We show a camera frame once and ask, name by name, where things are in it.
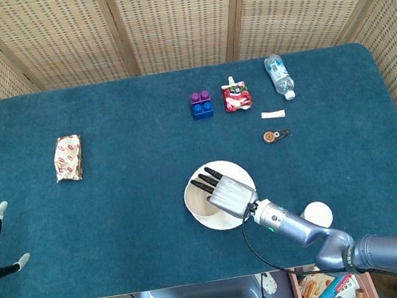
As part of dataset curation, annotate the white paper plate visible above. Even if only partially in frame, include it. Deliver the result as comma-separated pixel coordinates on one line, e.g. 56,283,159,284
178,155,263,237

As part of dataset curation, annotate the woven bamboo folding screen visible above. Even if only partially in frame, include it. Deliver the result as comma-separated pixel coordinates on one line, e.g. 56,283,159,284
0,0,397,204

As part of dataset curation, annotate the clear plastic water bottle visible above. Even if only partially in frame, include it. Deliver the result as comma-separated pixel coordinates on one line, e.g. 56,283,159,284
263,52,298,104

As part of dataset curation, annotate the beige bowl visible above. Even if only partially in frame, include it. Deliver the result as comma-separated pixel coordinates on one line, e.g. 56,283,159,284
182,174,232,222

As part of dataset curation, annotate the gold snack bag red print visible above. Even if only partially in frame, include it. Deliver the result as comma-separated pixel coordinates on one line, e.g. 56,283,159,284
49,132,88,185

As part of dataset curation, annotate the purple toy block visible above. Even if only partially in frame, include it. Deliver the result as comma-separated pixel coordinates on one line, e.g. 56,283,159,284
188,88,213,106

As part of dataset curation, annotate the pale pink paper strip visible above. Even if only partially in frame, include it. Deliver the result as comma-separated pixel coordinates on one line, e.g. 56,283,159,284
260,108,288,122

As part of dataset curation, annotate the crumpled red drink pouch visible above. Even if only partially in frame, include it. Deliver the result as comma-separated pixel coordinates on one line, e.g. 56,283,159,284
219,73,255,114

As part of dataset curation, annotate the floral print paper cup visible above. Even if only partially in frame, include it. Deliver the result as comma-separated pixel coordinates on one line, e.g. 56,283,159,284
301,199,336,232

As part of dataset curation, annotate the blue table cloth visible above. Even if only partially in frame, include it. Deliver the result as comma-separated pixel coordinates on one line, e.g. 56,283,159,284
0,34,397,298

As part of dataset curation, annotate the wooden box with books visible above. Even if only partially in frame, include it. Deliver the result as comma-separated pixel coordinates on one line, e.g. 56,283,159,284
287,255,378,298

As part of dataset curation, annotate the blue toy block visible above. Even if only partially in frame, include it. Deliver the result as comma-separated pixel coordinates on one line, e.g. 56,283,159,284
191,100,216,122

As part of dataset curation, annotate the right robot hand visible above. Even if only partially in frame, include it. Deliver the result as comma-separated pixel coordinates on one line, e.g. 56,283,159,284
187,158,263,226

